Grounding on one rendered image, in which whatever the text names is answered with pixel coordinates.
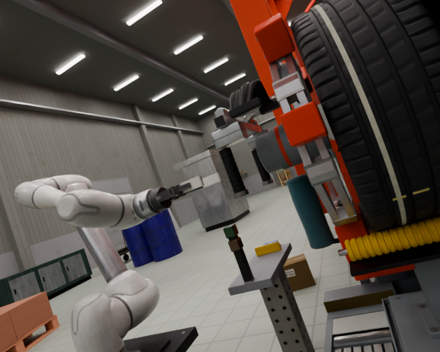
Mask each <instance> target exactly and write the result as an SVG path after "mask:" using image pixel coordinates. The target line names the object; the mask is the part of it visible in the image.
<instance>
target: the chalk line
mask: <svg viewBox="0 0 440 352"><path fill-rule="evenodd" d="M314 7H315V8H316V9H317V11H318V12H319V13H320V14H321V16H322V18H323V19H324V21H325V23H326V25H327V26H328V28H329V30H330V33H331V34H332V37H333V38H334V40H335V42H336V44H337V47H338V48H339V51H340V53H341V55H342V57H343V59H344V62H345V64H346V67H347V69H348V70H349V73H350V75H351V78H352V80H353V82H354V85H355V87H356V89H357V91H358V94H359V96H360V99H361V101H362V104H363V106H364V108H365V111H366V113H367V116H368V118H369V121H370V124H371V126H372V129H373V131H374V134H375V136H376V139H377V142H378V144H379V147H380V150H381V153H382V155H383V159H384V161H385V163H386V167H387V169H388V173H389V175H390V179H391V182H392V184H393V188H394V190H395V195H396V197H397V199H398V197H399V198H401V199H398V200H397V202H398V205H399V210H400V213H401V217H402V226H403V225H406V212H405V209H404V203H403V200H402V197H400V196H402V195H401V192H400V189H399V185H398V183H397V179H396V176H395V172H394V170H393V166H392V163H391V162H390V158H389V156H388V152H387V150H386V146H385V144H384V141H383V138H382V136H381V133H380V130H379V128H378V126H377V123H376V120H375V118H374V115H373V113H372V110H371V108H370V106H369V103H368V100H367V98H366V96H365V93H364V91H363V89H362V86H361V84H360V81H359V79H358V76H357V75H356V73H355V70H354V68H353V65H352V63H351V61H350V59H349V56H348V55H347V53H346V50H345V49H344V46H343V45H342V42H341V40H340V38H339V36H338V34H337V32H336V31H335V28H334V27H333V25H332V23H331V21H330V20H329V18H328V16H327V15H326V13H325V11H324V10H323V9H322V8H321V7H320V6H319V5H318V4H317V5H315V6H314Z"/></svg>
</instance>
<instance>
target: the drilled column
mask: <svg viewBox="0 0 440 352"><path fill-rule="evenodd" d="M259 290H260V292H261V295H262V297H263V301H264V303H265V306H266V309H267V312H268V314H269V316H270V320H271V322H272V325H273V327H274V331H275V332H276V335H277V339H278V340H279V344H280V346H281V349H282V351H283V352H315V350H314V347H313V345H312V342H311V340H310V337H309V334H308V332H307V329H306V326H305V323H304V321H303V319H302V315H301V313H300V310H299V308H298V304H297V302H296V300H295V297H294V294H293V292H292V289H291V286H290V284H289V282H288V279H287V276H286V273H285V271H284V268H282V270H281V272H280V274H279V276H278V278H277V280H276V282H275V284H274V286H272V287H269V288H263V289H259Z"/></svg>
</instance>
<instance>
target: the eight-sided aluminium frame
mask: <svg viewBox="0 0 440 352"><path fill-rule="evenodd" d="M283 60H285V62H286V66H287V69H288V73H289V75H288V76H286V77H284V78H282V76H281V71H280V68H282V66H281V65H282V64H283V63H282V61H283ZM269 65H270V71H271V75H272V81H273V83H272V86H273V89H274V92H275V95H276V98H277V101H278V103H279V105H280V106H281V108H282V110H283V112H284V114H285V113H287V112H290V111H292V110H293V109H292V107H291V104H292V103H294V102H296V101H299V102H300V105H301V106H302V105H305V104H307V103H309V101H308V98H307V96H308V97H309V100H310V102H312V101H313V100H312V97H311V94H310V93H309V90H308V88H307V85H306V83H305V80H304V78H303V76H302V71H301V69H300V66H299V64H298V61H297V59H295V57H294V56H293V53H290V54H288V55H286V56H285V57H282V58H281V59H278V60H276V61H275V62H273V63H271V64H269ZM315 142H316V145H317V147H318V150H319V152H320V156H317V157H315V158H311V155H310V153H309V150H308V148H307V145H303V146H300V147H298V151H299V153H300V156H301V159H302V162H303V167H304V170H305V172H306V174H307V176H308V178H309V181H310V183H311V185H312V186H313V187H314V188H315V190H316V192H317V194H318V196H319V197H320V199H321V201H322V203H323V204H324V206H325V208H326V210H327V211H328V214H329V215H330V219H331V221H332V223H333V224H334V225H335V226H336V227H338V226H342V225H345V224H348V223H352V222H355V221H358V219H359V218H358V215H357V213H356V210H355V208H354V205H355V204H354V202H353V199H352V196H351V193H349V190H348V188H347V185H346V182H345V180H344V177H343V175H342V172H341V169H340V164H339V162H338V160H337V157H336V154H335V152H334V151H333V149H332V148H331V149H328V148H327V146H326V143H325V141H324V139H323V138H320V139H318V140H315ZM325 182H326V183H327V186H328V190H329V192H330V196H331V198H330V196H329V194H328V192H327V190H326V188H325V186H324V184H323V183H325ZM335 190H336V191H335ZM336 192H337V194H338V196H337V194H336Z"/></svg>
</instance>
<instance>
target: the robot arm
mask: <svg viewBox="0 0 440 352"><path fill-rule="evenodd" d="M220 181H222V178H221V176H220V173H215V174H213V175H210V176H208V177H205V178H202V177H201V176H200V175H199V176H197V177H194V178H192V179H189V180H187V181H185V182H182V183H180V184H179V185H177V186H172V187H170V188H169V189H166V188H165V187H163V186H160V187H158V188H156V189H148V190H146V191H143V192H141V193H138V194H136V195H131V194H127V195H113V194H110V193H106V192H102V191H97V190H93V186H92V183H91V182H90V180H89V179H87V178H86V177H83V176H80V175H59V176H54V177H49V178H44V179H38V180H34V181H32V182H24V183H22V184H20V185H19V186H17V187H16V189H15V199H16V200H17V202H18V203H20V204H21V205H23V206H25V207H30V208H34V209H50V208H57V212H58V215H59V217H60V219H61V220H62V221H64V222H66V223H67V224H69V225H72V226H75V227H76V229H77V231H78V232H79V234H80V237H81V238H82V240H83V242H84V243H85V245H86V247H87V248H88V250H89V252H90V254H91V256H92V258H93V259H94V261H95V263H96V264H97V266H98V268H99V270H100V271H101V274H102V275H103V277H104V279H105V280H106V282H107V285H106V288H105V294H104V293H93V294H91V295H88V296H87V297H85V298H83V299H81V300H80V301H78V302H77V303H76V304H75V305H74V308H73V310H72V312H71V334H72V338H73V343H74V346H75V350H76V352H140V351H127V349H126V347H125V344H124V340H123V338H124V337H125V336H126V334H127V332H128V331H129V330H132V329H133V328H135V327H136V326H138V325H139V324H141V323H142V322H143V321H144V320H145V319H146V318H147V317H148V316H149V315H150V314H151V313H152V312H153V311H154V309H155V308H156V306H157V304H158V302H159V298H160V293H159V289H158V287H157V285H156V284H155V283H154V282H153V281H152V280H150V279H148V278H144V277H142V276H141V275H140V274H138V273H137V272H136V271H134V270H128V268H127V267H126V265H125V264H124V262H123V260H122V258H121V257H120V255H119V253H118V252H117V250H116V249H115V246H114V245H113V243H112V242H111V240H110V238H109V237H108V234H107V233H106V231H105V230H104V227H107V228H109V229H112V230H124V229H127V228H131V227H134V226H137V225H138V224H140V223H142V222H143V221H144V220H146V219H149V218H151V217H154V216H155V215H157V214H159V213H161V212H162V211H163V210H166V209H168V208H169V207H170V206H171V205H172V200H177V199H178V198H180V197H182V196H185V195H186V194H188V193H191V192H193V191H196V190H199V189H201V188H205V187H207V186H210V185H213V184H216V183H217V182H220Z"/></svg>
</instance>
